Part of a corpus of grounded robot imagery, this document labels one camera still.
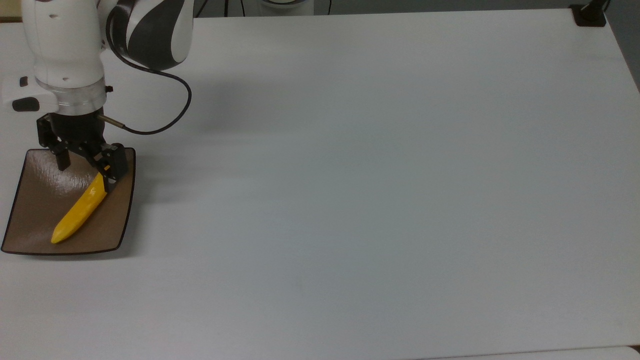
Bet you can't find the yellow banana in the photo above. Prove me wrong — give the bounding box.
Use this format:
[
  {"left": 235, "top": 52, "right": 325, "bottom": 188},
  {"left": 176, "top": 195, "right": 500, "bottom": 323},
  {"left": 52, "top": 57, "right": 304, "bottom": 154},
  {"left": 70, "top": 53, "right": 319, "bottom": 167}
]
[{"left": 50, "top": 172, "right": 109, "bottom": 245}]

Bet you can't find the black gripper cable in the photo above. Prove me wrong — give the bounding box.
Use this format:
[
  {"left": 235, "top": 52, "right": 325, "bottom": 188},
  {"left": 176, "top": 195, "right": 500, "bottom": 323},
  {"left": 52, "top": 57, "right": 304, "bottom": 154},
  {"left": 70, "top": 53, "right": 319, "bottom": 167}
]
[{"left": 97, "top": 7, "right": 194, "bottom": 136}]

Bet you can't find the square brown ceramic plate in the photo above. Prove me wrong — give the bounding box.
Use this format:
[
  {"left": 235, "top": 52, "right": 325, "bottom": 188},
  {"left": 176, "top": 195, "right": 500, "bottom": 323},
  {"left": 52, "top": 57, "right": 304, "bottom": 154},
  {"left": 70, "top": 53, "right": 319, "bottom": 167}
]
[{"left": 1, "top": 147, "right": 137, "bottom": 257}]

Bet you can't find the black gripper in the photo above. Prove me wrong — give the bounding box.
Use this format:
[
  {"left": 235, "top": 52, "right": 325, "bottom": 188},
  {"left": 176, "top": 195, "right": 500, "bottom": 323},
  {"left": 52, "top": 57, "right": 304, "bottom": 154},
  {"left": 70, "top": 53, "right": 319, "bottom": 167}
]
[{"left": 36, "top": 107, "right": 129, "bottom": 194}]

